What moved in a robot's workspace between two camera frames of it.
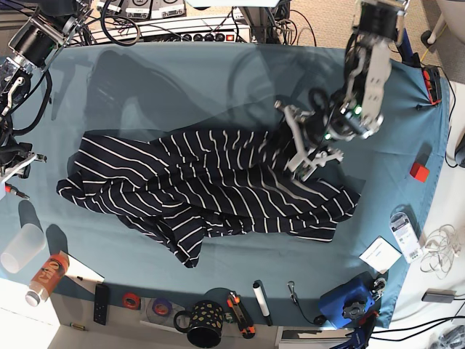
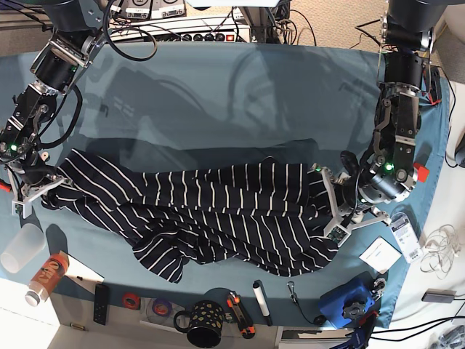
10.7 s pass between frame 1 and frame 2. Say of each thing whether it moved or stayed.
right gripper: moved
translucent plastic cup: stayed
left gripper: moved
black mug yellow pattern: stayed
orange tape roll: stayed
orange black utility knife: stayed
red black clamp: stayed
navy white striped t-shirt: moved
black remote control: stayed
